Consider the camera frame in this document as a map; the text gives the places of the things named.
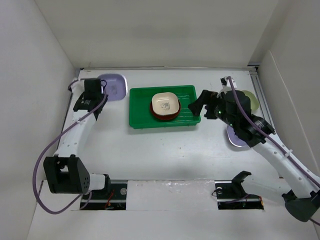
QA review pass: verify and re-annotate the beige square plate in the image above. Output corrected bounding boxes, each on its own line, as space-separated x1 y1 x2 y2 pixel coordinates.
151 92 180 116

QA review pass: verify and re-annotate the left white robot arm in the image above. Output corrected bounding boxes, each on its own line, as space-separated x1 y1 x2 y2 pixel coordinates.
43 78 112 199

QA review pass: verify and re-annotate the red round plate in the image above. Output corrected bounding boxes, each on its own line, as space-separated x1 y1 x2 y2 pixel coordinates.
149 103 181 121

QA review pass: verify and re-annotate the aluminium rail right side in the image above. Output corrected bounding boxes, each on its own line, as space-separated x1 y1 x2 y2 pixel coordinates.
247 63 292 178

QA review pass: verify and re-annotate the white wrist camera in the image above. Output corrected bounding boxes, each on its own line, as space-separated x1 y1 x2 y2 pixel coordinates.
220 76 237 93
67 78 85 93

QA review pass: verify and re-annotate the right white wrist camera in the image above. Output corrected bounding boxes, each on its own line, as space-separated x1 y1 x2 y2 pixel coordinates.
220 76 237 93

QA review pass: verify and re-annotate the front mounting rail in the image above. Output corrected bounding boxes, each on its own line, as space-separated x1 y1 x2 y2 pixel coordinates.
39 177 266 211

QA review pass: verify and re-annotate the green square plate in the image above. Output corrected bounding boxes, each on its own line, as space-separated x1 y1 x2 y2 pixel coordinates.
243 90 260 112

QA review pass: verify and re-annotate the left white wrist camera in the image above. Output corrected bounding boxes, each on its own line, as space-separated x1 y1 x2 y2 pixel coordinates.
67 78 85 93

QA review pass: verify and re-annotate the purple square plate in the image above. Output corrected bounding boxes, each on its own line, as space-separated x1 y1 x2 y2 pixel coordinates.
98 73 128 102
226 125 248 148

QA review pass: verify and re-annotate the green plastic bin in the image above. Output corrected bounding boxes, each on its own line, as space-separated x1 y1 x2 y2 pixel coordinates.
129 85 201 129

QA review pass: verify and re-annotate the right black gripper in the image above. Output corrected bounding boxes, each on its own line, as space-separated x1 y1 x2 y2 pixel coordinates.
188 89 238 129

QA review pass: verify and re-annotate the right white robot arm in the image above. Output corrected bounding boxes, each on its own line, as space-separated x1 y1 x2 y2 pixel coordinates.
188 90 320 222

